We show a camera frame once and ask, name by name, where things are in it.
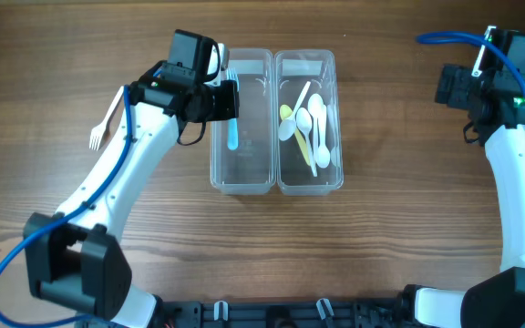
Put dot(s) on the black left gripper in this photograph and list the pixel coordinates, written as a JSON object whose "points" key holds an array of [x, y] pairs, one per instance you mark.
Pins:
{"points": [[231, 107]]}

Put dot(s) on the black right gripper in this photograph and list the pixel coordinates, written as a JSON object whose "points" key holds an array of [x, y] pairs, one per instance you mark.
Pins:
{"points": [[452, 83]]}

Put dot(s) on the light blue wide-handle fork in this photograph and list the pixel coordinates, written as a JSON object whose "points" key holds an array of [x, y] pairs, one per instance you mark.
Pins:
{"points": [[232, 132]]}

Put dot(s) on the yellow plastic spoon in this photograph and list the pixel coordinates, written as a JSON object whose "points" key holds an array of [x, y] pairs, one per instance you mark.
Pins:
{"points": [[285, 112]]}

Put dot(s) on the white spoon with long handle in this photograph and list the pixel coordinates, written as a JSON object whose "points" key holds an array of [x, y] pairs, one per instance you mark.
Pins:
{"points": [[288, 125]]}

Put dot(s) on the white plastic spoon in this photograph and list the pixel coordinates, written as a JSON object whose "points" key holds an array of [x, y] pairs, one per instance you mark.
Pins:
{"points": [[305, 124], [315, 107]]}

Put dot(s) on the white wide-handle spoon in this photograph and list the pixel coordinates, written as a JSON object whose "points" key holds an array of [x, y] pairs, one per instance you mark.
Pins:
{"points": [[322, 154]]}

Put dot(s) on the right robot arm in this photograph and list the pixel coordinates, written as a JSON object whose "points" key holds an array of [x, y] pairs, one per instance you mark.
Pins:
{"points": [[500, 300]]}

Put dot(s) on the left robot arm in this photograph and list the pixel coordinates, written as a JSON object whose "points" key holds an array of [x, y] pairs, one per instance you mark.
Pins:
{"points": [[73, 257]]}

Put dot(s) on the left clear plastic container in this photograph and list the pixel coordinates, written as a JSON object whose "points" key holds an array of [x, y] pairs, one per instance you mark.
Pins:
{"points": [[250, 168]]}

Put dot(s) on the clear plastic container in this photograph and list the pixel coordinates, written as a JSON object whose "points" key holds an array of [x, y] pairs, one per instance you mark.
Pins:
{"points": [[250, 168], [292, 69]]}

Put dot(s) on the right clear plastic container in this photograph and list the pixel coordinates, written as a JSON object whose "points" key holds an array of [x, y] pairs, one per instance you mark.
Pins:
{"points": [[292, 69]]}

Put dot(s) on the white fork leftmost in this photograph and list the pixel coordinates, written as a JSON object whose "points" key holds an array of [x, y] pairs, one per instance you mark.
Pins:
{"points": [[99, 134]]}

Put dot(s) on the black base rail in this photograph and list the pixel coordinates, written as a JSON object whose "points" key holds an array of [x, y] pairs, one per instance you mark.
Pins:
{"points": [[363, 313]]}

